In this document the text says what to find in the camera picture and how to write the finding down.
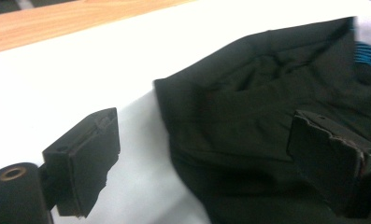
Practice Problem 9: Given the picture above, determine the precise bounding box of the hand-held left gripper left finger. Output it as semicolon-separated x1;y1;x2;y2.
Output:
41;106;121;218

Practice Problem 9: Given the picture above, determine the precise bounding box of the black garment with blue stripes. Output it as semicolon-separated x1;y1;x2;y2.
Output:
153;16;371;224

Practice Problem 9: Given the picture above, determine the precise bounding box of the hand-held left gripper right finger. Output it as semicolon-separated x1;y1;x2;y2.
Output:
286;109;371;218

